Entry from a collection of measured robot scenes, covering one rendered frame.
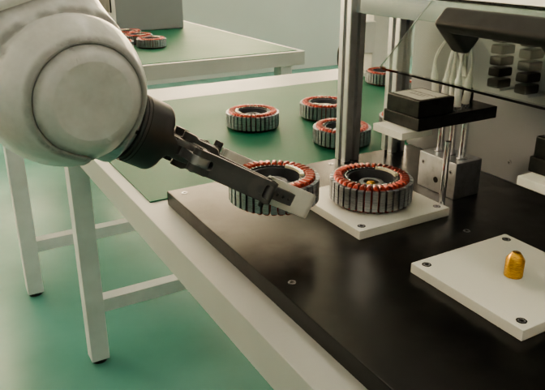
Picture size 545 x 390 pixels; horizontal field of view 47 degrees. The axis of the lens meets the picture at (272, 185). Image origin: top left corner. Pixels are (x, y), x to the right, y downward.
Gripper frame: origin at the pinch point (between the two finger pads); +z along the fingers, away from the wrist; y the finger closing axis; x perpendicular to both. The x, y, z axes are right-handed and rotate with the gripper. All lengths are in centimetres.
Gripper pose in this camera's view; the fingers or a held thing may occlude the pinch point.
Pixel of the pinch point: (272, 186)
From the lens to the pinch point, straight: 76.6
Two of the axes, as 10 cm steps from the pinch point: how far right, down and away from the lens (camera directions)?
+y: -5.0, -3.1, 8.1
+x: -4.4, 9.0, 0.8
